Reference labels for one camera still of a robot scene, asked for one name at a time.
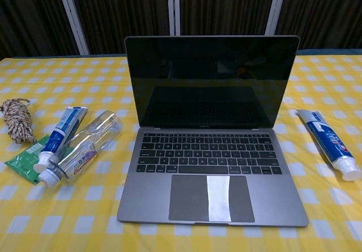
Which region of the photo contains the yellow white checkered tablecloth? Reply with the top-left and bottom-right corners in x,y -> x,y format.
0,49 -> 362,252

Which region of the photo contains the gray laptop computer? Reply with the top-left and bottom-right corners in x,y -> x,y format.
117,35 -> 310,228

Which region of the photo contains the small blue white toothpaste tube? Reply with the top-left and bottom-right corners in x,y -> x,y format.
33,106 -> 88,174

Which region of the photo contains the braided beige rope bundle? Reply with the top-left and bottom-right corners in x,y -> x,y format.
0,98 -> 38,144

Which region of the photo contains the white partition frame post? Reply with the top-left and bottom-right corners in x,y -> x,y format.
55,0 -> 89,56
265,0 -> 290,37
167,0 -> 182,36

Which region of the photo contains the green foil packet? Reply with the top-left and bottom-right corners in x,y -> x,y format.
4,134 -> 53,185

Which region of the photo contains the large blue Crest toothpaste tube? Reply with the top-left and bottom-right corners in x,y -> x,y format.
295,109 -> 362,182

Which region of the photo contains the clear plastic bottle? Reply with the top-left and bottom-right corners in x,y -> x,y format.
38,110 -> 124,189

